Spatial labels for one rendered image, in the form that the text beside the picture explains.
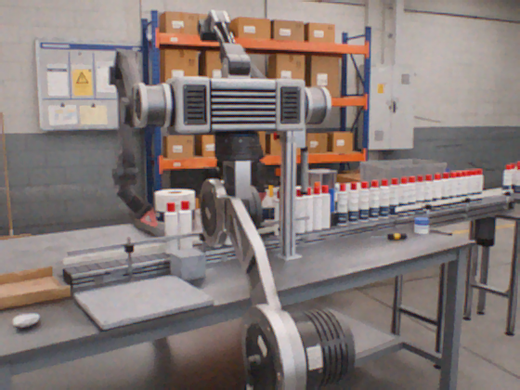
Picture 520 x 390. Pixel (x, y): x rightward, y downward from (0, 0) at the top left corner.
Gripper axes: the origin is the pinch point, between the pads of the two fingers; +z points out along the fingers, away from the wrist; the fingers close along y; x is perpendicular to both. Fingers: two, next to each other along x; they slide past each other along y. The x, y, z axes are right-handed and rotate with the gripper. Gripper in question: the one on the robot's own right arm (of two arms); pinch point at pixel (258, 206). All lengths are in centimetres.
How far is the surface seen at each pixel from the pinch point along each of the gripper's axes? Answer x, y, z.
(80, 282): 12, 82, 18
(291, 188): 21.8, -1.4, -10.3
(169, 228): 8.5, 46.9, 3.4
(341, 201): 6.9, -43.3, 0.2
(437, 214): 10, -114, 14
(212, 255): 11.1, 29.7, 15.9
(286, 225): 22.3, 1.1, 4.5
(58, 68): -428, -14, -96
